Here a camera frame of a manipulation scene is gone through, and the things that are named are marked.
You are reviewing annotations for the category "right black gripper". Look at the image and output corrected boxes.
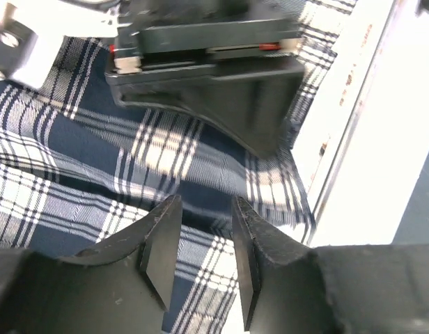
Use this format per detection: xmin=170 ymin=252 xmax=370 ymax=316
xmin=105 ymin=1 xmax=305 ymax=158

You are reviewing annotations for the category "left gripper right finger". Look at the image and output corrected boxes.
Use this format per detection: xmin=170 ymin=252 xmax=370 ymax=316
xmin=232 ymin=197 xmax=309 ymax=331

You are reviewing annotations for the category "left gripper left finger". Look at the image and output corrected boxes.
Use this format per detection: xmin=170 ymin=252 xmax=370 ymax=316
xmin=59 ymin=195 xmax=182 ymax=311

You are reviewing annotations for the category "navy plaid pleated skirt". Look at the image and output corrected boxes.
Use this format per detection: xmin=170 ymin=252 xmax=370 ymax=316
xmin=0 ymin=0 xmax=358 ymax=334

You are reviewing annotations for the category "aluminium rail frame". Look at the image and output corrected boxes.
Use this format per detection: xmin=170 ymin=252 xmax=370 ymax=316
xmin=292 ymin=1 xmax=429 ymax=247

